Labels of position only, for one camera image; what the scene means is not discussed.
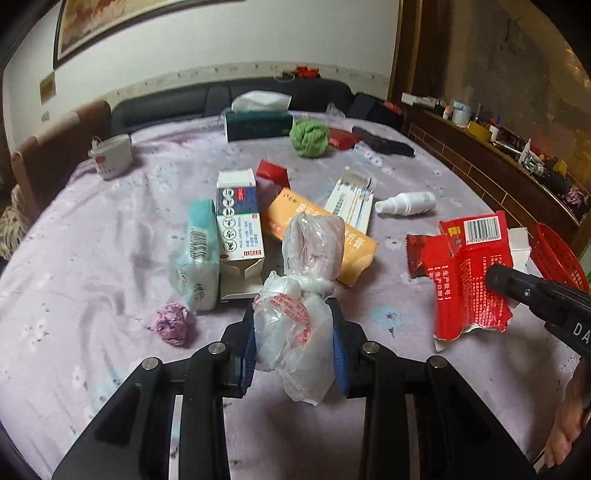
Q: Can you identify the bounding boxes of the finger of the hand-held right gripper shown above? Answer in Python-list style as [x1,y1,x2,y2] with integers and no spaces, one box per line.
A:
[487,263,573,325]

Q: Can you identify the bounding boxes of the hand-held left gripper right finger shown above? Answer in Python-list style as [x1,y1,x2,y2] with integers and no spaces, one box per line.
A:
[325,300,539,480]

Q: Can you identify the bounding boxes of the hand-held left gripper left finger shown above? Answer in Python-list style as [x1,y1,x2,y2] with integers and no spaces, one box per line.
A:
[51,318,259,480]

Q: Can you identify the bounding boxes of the red plastic basket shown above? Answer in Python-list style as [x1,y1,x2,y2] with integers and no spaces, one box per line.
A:
[530,222,591,294]

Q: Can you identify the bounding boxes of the red torn packaging box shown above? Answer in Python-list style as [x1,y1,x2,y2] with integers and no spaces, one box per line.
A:
[422,211,514,354]

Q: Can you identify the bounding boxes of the orange medicine box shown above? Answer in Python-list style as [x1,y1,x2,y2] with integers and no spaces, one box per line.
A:
[263,187,379,287]

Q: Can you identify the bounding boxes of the red plastic bag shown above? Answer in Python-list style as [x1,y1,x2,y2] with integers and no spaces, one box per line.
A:
[255,159,290,189]

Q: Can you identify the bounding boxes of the person's right hand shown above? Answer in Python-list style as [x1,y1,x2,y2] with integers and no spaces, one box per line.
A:
[544,362,591,468]

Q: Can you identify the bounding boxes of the plain white box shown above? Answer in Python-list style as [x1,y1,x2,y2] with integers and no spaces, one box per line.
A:
[507,227,543,278]

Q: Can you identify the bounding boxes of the purple crumpled paper ball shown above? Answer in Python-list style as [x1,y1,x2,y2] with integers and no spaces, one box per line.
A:
[154,302,193,348]

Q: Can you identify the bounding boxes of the dark red snack packet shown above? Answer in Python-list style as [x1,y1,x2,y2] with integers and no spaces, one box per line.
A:
[405,233,444,278]

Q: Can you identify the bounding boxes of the teal tissue packet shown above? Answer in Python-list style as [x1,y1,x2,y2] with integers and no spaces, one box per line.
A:
[170,199,221,312]

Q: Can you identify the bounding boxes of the white spray bottle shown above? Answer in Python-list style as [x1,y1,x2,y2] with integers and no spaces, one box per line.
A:
[374,191,437,217]

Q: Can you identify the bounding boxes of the white and blue carton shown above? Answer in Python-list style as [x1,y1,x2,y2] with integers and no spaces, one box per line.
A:
[216,170,267,302]

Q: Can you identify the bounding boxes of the white blue medicine box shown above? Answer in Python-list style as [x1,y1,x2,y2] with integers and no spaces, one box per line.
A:
[324,185,375,235]

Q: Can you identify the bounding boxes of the small white tube box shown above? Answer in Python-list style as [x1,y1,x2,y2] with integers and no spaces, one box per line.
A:
[339,166,374,192]

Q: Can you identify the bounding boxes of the purple floral tablecloth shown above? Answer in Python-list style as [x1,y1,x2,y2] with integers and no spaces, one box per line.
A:
[0,111,583,480]

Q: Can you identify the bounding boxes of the black remote-like object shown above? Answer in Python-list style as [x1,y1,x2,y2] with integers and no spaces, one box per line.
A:
[352,126,415,158]

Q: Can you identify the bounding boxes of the long white box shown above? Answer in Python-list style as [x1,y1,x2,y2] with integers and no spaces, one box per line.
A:
[401,92,446,109]

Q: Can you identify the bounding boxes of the red flat pouch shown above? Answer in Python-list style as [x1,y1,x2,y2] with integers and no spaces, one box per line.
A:
[329,128,363,151]

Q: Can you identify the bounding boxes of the black bag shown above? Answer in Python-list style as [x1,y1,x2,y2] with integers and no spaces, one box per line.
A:
[348,92,404,134]

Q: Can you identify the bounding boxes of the green cloth ball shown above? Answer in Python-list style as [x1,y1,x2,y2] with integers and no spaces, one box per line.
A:
[289,119,329,158]

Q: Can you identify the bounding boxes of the green tissue box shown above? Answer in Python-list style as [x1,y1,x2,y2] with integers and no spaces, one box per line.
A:
[225,91,294,141]

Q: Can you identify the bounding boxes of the white mug red print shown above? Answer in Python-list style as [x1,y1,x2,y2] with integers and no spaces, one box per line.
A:
[88,134,133,180]

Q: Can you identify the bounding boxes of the dark sofa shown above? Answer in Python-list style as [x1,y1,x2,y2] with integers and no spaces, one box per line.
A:
[110,76,354,134]

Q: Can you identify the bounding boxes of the patterned cushion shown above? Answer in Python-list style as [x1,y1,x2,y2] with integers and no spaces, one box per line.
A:
[0,185,29,259]

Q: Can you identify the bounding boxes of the brown chair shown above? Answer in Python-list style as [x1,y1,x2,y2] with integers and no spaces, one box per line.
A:
[11,100,112,208]

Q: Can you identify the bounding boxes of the framed horse painting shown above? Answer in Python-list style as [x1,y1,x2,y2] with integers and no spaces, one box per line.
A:
[53,0,218,70]

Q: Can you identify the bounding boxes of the wooden door frame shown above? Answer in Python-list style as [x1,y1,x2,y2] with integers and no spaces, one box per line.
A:
[388,0,423,104]

